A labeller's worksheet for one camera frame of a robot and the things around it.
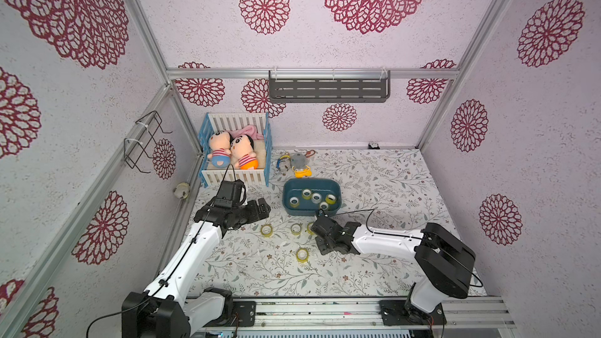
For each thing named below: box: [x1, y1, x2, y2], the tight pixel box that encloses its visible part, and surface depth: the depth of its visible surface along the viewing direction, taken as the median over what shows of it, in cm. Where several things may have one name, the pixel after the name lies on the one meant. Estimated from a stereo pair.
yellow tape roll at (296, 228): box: [290, 222, 303, 236], surface depth 94 cm
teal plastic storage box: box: [282, 177, 342, 217], surface depth 102 cm
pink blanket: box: [226, 124, 265, 141], surface depth 114 cm
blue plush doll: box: [207, 130, 232, 169], surface depth 107 cm
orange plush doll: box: [230, 133, 260, 170], surface depth 105 cm
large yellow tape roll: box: [260, 223, 274, 238], surface depth 94 cm
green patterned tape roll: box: [295, 247, 310, 263], surface depth 87 cm
